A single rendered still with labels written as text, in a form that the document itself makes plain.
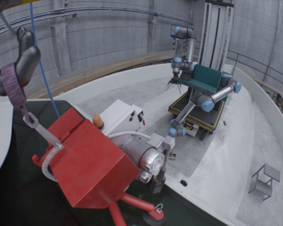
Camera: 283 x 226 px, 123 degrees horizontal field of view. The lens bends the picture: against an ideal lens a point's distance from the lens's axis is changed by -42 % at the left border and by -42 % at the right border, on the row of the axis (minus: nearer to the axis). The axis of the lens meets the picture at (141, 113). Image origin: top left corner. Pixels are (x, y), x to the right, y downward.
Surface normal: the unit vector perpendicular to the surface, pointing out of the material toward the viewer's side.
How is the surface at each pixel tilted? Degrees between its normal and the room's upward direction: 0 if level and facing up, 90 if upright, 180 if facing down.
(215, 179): 8
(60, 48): 90
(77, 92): 90
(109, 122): 17
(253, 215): 0
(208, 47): 90
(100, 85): 90
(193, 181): 0
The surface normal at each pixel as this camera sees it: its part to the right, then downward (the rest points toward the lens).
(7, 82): 0.72, 0.22
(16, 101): 0.68, 0.67
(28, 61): 0.76, 0.43
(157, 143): -0.21, -0.76
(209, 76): -0.64, 0.44
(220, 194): 0.29, -0.60
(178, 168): 0.03, -0.80
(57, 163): -0.20, -0.61
